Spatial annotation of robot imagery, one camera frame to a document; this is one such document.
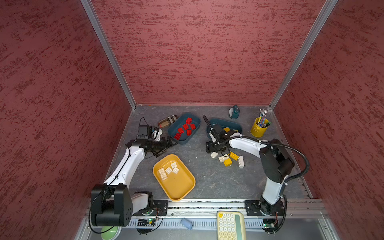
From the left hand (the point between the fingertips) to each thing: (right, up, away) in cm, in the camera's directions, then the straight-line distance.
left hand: (172, 149), depth 82 cm
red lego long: (+1, +5, +18) cm, 19 cm away
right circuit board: (+49, -35, -11) cm, 61 cm away
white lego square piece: (-3, -13, +3) cm, 14 cm away
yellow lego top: (+36, +9, +22) cm, 43 cm away
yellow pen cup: (+55, +11, +13) cm, 57 cm away
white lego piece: (+1, -14, +4) cm, 14 cm away
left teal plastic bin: (-3, +10, +24) cm, 26 cm away
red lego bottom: (+8, +16, +25) cm, 31 cm away
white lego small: (0, -11, +5) cm, 12 cm away
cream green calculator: (+30, -33, -14) cm, 47 cm away
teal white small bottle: (+42, +23, +26) cm, 54 cm away
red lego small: (+2, +9, +24) cm, 25 cm away
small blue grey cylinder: (+9, -32, -14) cm, 36 cm away
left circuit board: (-11, -34, -11) cm, 37 cm away
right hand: (+23, -4, +10) cm, 25 cm away
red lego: (+11, +11, +24) cm, 29 cm away
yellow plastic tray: (+1, -16, +3) cm, 16 cm away
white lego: (+41, -9, +7) cm, 43 cm away
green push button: (-24, -35, -17) cm, 45 cm away
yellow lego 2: (+33, -9, +7) cm, 35 cm away
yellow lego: (+38, -7, +10) cm, 39 cm away
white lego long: (-6, -15, +2) cm, 16 cm away
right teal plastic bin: (+35, +13, +26) cm, 46 cm away
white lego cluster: (+30, -8, +10) cm, 32 cm away
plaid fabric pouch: (-8, +15, +24) cm, 30 cm away
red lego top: (+6, +11, +24) cm, 27 cm away
